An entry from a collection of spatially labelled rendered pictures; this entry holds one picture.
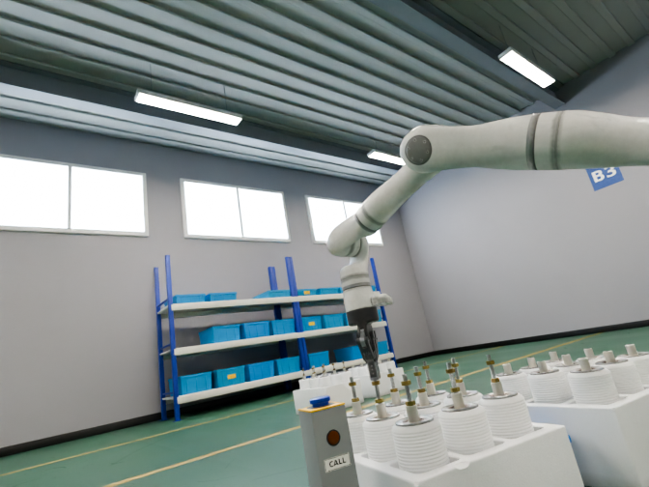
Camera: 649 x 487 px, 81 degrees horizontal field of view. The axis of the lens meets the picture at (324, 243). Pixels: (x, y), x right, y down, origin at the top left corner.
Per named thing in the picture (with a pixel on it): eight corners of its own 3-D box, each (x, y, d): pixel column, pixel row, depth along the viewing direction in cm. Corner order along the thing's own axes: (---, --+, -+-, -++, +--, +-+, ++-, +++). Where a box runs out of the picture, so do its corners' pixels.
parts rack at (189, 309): (399, 367, 645) (375, 257, 699) (174, 421, 421) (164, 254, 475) (373, 370, 693) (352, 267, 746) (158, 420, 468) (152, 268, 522)
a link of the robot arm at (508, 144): (395, 127, 74) (544, 111, 58) (417, 127, 81) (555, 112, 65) (396, 175, 76) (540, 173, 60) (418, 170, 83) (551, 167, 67)
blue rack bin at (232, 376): (203, 389, 499) (201, 373, 505) (230, 384, 523) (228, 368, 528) (217, 387, 462) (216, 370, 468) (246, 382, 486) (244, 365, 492)
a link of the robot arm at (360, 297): (388, 301, 85) (382, 274, 87) (341, 312, 88) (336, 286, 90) (394, 304, 94) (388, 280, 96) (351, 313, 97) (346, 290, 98)
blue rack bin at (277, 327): (257, 340, 569) (255, 326, 575) (279, 337, 592) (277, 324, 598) (273, 335, 532) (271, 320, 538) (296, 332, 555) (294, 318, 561)
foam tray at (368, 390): (407, 387, 341) (402, 367, 346) (378, 397, 315) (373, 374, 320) (376, 390, 368) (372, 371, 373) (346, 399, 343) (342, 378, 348)
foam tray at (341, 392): (364, 401, 304) (359, 378, 309) (329, 413, 277) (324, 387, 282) (330, 404, 330) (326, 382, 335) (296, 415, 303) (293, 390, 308)
